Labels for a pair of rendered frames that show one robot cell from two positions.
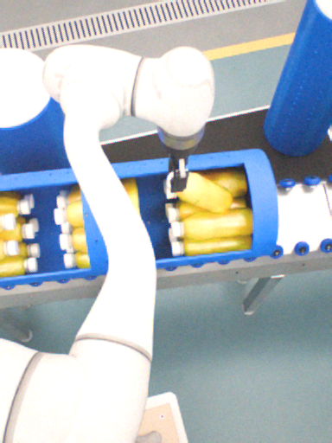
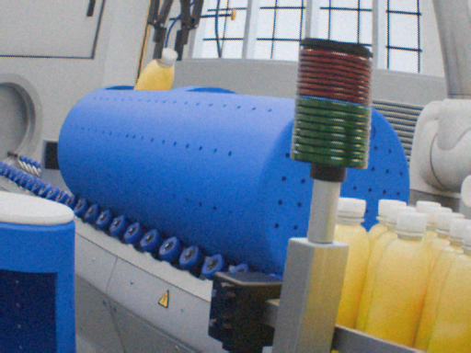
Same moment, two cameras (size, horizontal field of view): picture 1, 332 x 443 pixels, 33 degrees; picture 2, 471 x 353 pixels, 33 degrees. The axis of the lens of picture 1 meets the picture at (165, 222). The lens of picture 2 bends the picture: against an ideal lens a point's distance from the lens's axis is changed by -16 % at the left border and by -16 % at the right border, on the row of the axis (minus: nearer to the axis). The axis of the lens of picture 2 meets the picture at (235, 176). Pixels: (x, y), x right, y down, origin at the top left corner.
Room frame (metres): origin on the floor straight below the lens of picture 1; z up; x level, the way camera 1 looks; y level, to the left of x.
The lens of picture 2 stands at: (1.03, 1.75, 1.19)
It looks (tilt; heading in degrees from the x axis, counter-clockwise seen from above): 4 degrees down; 249
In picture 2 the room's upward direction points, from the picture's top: 6 degrees clockwise
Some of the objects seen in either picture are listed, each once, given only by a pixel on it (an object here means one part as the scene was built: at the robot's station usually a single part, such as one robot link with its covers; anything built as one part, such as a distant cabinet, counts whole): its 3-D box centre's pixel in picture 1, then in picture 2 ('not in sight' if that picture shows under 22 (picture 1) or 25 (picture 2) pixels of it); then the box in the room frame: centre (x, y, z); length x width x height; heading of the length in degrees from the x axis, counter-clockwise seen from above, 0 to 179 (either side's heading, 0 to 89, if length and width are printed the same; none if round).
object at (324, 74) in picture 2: not in sight; (336, 77); (0.72, 1.10, 1.23); 0.06 x 0.06 x 0.04
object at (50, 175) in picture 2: not in sight; (56, 167); (0.66, -0.65, 1.00); 0.10 x 0.04 x 0.15; 10
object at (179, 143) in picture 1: (181, 123); not in sight; (0.54, -0.02, 1.55); 0.09 x 0.09 x 0.06
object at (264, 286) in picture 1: (260, 292); not in sight; (0.54, -0.39, 0.31); 0.06 x 0.06 x 0.63; 10
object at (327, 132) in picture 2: not in sight; (332, 132); (0.72, 1.10, 1.18); 0.06 x 0.06 x 0.05
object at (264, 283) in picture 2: not in sight; (249, 315); (0.62, 0.74, 0.95); 0.10 x 0.07 x 0.10; 10
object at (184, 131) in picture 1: (175, 89); not in sight; (0.54, -0.01, 1.66); 0.13 x 0.11 x 0.16; 80
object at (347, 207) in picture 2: not in sight; (350, 207); (0.54, 0.80, 1.10); 0.04 x 0.04 x 0.02
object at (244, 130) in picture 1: (180, 182); not in sight; (1.10, -0.06, 0.07); 1.50 x 0.52 x 0.15; 108
